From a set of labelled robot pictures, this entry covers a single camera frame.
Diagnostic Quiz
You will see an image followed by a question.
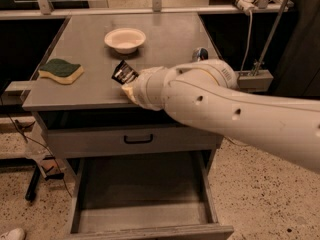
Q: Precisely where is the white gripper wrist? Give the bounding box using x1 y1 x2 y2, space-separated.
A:
122 67 168 111

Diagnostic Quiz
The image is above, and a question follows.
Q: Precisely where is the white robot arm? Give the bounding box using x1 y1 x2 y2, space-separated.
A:
122 59 320 172

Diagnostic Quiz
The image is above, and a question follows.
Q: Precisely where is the grey cabinet counter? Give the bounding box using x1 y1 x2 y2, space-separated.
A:
23 13 217 111

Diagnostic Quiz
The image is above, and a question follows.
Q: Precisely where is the closed grey upper drawer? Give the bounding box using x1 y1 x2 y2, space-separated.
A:
42 123 222 158

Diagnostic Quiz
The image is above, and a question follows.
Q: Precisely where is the open grey middle drawer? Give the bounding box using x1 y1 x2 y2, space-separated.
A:
65 151 234 240

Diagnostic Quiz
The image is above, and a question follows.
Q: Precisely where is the white paper bowl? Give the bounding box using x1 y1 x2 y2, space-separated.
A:
104 28 146 54

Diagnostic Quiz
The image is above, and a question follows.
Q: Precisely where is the green yellow sponge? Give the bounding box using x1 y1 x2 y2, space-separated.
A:
38 58 84 85

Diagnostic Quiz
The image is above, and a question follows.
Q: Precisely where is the silver blue drink can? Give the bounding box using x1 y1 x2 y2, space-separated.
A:
192 47 208 62

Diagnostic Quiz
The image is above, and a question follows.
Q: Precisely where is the black clamp tool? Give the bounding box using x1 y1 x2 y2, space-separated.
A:
25 157 64 202

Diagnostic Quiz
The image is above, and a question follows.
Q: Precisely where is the metal diagonal rod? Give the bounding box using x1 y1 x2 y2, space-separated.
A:
250 0 289 76

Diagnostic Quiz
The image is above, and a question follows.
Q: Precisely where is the dark cabinet at right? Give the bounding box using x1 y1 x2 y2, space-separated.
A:
268 0 320 99

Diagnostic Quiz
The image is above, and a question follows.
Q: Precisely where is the white shoe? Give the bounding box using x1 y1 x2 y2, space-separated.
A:
0 228 26 240

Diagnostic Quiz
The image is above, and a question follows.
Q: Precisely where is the black drawer handle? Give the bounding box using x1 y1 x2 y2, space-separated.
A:
123 134 154 145

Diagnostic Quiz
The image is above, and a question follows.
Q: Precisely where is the grey back rail shelf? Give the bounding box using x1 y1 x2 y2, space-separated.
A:
0 3 296 21

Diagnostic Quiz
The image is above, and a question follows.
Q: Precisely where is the grey side bracket block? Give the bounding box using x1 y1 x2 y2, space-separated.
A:
236 70 273 93

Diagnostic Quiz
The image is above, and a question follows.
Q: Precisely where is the white power cable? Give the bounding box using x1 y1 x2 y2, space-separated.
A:
225 9 258 148

